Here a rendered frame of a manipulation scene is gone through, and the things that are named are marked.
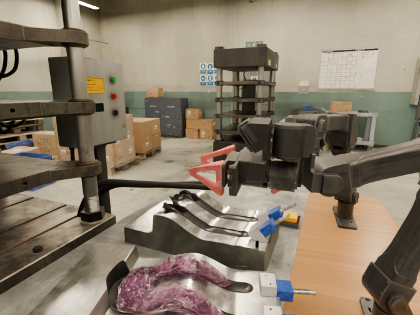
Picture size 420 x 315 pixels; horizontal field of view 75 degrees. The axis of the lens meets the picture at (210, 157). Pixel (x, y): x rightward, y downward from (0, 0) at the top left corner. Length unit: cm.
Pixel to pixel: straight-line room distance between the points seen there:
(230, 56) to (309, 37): 292
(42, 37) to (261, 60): 394
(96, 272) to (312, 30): 709
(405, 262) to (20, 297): 92
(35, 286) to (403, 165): 94
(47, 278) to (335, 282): 83
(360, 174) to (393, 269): 23
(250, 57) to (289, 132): 435
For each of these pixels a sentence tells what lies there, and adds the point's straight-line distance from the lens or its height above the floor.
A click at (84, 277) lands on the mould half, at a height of 91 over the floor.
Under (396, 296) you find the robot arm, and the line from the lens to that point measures 71.
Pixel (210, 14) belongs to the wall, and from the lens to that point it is 812.
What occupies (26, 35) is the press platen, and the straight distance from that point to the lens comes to 118.
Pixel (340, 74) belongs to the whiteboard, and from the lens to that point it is 728.
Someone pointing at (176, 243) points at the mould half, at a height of 85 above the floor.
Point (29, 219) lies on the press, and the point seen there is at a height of 79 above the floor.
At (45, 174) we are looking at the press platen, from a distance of 118.
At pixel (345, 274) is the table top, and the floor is 80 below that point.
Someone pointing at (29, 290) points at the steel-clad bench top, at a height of 80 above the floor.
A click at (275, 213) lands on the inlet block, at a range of 94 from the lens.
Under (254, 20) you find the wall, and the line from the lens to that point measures 770.
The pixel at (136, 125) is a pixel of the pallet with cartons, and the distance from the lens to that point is 542.
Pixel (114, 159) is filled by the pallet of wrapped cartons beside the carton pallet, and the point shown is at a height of 24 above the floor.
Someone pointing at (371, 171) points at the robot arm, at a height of 119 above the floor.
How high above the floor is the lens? 133
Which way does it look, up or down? 14 degrees down
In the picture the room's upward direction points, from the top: straight up
